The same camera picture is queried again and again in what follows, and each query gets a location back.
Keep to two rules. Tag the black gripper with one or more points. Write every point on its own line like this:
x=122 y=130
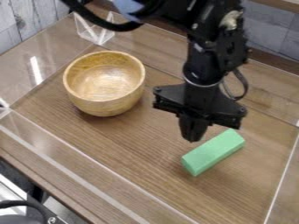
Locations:
x=201 y=106

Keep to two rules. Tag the green rectangular block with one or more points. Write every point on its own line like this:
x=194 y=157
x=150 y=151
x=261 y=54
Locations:
x=217 y=149

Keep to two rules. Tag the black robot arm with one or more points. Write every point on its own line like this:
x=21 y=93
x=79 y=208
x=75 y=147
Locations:
x=214 y=25

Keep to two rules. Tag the wooden bowl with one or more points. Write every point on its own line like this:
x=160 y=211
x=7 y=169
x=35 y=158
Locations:
x=105 y=82

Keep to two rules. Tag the clear acrylic corner bracket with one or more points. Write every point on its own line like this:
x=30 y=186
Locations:
x=91 y=32

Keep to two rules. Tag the black stand with cable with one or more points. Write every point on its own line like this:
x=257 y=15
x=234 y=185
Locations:
x=26 y=209

